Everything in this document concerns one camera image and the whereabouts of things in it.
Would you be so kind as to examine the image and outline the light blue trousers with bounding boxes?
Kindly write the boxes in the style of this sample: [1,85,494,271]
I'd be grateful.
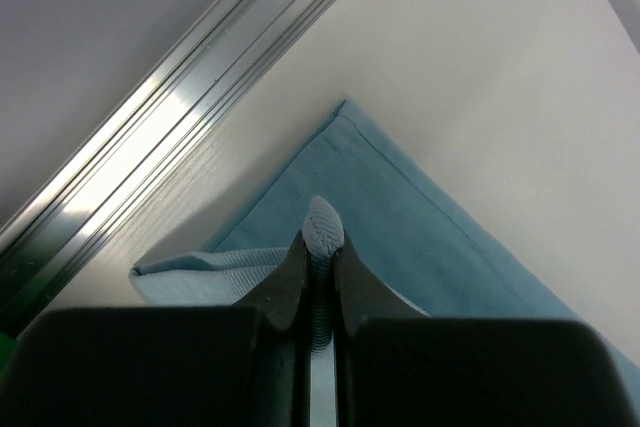
[129,99,640,373]

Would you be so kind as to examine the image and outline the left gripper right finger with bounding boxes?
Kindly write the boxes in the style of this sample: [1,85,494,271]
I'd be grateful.
[333,242,635,426]

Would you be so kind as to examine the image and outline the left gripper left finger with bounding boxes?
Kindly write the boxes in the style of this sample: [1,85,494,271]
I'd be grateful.
[1,237,311,426]

